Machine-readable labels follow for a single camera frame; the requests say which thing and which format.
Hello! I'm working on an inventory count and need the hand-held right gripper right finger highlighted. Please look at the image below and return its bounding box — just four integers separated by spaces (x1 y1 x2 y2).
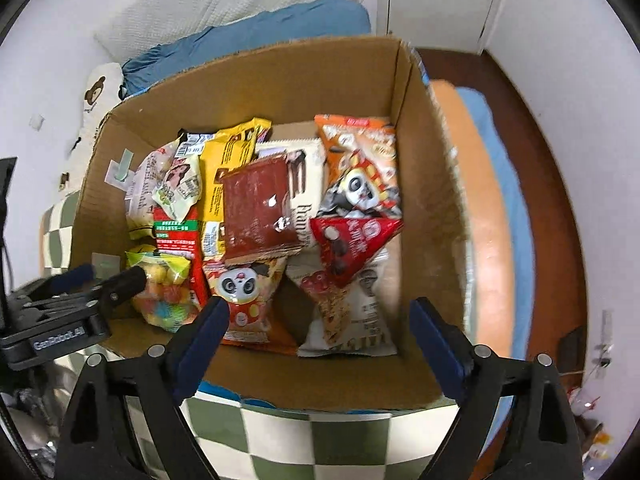
409 297 586 480

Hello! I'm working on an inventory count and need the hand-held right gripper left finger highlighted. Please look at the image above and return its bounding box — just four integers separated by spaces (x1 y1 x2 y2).
55 296 231 480

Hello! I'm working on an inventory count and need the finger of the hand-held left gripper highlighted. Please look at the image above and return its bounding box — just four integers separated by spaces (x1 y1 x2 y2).
75 266 149 319
20 263 97 304

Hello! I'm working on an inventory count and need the clear colourful candy bag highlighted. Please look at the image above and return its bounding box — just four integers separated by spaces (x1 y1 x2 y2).
125 245 201 333

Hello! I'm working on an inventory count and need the yellow red panda snack bag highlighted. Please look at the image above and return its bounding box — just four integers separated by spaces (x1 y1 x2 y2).
202 255 301 356

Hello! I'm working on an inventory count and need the red green snack packet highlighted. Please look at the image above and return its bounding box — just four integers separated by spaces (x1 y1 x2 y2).
152 205 208 311

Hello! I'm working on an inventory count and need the brown cardboard box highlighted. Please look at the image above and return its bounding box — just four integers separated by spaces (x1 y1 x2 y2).
74 35 476 411

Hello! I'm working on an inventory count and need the white cookie snack packet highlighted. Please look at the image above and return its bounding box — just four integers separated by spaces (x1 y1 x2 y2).
285 247 398 358

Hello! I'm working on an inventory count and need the pale yellow snack packet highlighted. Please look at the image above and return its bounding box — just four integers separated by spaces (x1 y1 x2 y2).
124 140 181 241

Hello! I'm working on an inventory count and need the dark monitor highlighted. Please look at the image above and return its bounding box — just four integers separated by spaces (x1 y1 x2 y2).
0 156 18 311

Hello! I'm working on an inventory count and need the small green white packet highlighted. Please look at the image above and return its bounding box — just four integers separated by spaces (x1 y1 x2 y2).
152 152 203 221

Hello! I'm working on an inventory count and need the red triangular snack packet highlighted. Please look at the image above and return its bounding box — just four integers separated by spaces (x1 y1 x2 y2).
309 216 405 288

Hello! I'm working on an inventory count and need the brown snack packet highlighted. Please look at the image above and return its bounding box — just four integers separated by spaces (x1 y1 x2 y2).
217 152 306 263

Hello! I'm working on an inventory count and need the dark small box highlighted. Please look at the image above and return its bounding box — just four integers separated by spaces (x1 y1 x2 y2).
559 327 587 376

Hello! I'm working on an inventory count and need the green white checkered blanket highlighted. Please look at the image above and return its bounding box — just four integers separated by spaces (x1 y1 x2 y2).
39 190 481 480

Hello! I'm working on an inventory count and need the black silver snack packet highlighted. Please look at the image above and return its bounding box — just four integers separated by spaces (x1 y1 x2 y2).
175 130 218 158

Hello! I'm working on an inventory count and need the orange mattress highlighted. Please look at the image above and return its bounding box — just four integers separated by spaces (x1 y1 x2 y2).
429 80 517 348

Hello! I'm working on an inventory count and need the white chocolate stick packet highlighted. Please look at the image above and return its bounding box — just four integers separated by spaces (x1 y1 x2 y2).
257 137 328 256

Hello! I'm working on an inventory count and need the bear print cushion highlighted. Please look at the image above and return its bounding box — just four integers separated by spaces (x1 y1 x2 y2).
57 62 126 193

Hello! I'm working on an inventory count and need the orange panda snack bag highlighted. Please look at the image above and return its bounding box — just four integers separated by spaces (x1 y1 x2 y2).
314 114 405 223

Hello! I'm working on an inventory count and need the white pillow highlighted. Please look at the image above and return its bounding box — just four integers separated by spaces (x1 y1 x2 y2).
94 0 366 63

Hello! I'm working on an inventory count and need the blue pillow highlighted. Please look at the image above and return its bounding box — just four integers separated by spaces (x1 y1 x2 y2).
121 0 372 98

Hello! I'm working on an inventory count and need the white wardrobe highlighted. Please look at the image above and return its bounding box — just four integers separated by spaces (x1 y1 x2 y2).
377 0 506 53

